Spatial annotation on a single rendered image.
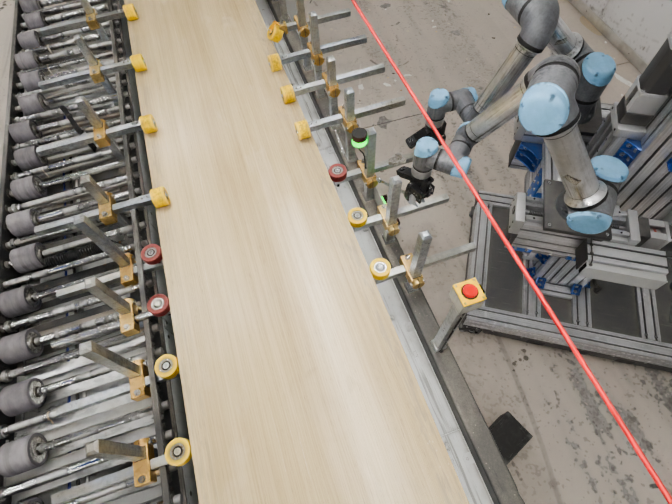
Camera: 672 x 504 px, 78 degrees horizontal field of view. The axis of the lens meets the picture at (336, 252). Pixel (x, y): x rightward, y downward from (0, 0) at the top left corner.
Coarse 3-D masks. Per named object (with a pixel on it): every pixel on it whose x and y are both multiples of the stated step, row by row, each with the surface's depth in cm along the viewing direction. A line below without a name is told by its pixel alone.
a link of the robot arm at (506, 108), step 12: (552, 60) 107; (564, 60) 106; (528, 72) 117; (528, 84) 116; (504, 96) 126; (516, 96) 122; (492, 108) 130; (504, 108) 126; (516, 108) 124; (480, 120) 135; (492, 120) 131; (504, 120) 130; (456, 132) 148; (468, 132) 141; (480, 132) 137; (492, 132) 138; (468, 144) 142
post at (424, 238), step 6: (420, 234) 137; (426, 234) 136; (420, 240) 138; (426, 240) 136; (420, 246) 140; (426, 246) 140; (414, 252) 148; (420, 252) 143; (426, 252) 144; (414, 258) 150; (420, 258) 147; (414, 264) 153; (420, 264) 152; (414, 270) 155; (420, 270) 156; (414, 276) 160; (408, 282) 168; (408, 288) 171
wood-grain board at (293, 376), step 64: (128, 0) 252; (192, 0) 249; (192, 64) 220; (256, 64) 217; (192, 128) 197; (256, 128) 195; (192, 192) 178; (256, 192) 176; (320, 192) 175; (192, 256) 163; (256, 256) 161; (320, 256) 160; (192, 320) 150; (256, 320) 149; (320, 320) 147; (384, 320) 146; (192, 384) 139; (256, 384) 138; (320, 384) 137; (384, 384) 136; (192, 448) 129; (256, 448) 128; (320, 448) 128; (384, 448) 127
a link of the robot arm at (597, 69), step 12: (576, 60) 158; (588, 60) 153; (600, 60) 153; (612, 60) 153; (588, 72) 152; (600, 72) 151; (612, 72) 151; (588, 84) 155; (600, 84) 153; (576, 96) 161; (588, 96) 158
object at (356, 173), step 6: (402, 156) 188; (408, 156) 187; (378, 162) 187; (384, 162) 186; (408, 162) 189; (378, 168) 186; (384, 168) 187; (348, 174) 184; (354, 174) 184; (360, 174) 185; (348, 180) 186
